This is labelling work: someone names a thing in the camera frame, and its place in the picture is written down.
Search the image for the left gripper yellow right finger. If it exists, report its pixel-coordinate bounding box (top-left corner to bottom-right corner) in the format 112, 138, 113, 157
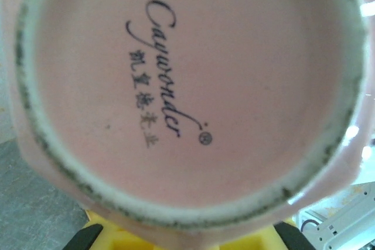
218, 217, 311, 250

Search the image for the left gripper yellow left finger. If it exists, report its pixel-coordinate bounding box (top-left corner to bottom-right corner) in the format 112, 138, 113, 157
66, 208, 214, 250

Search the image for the pink mug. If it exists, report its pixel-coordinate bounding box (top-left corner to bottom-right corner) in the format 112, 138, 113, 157
4, 0, 375, 246

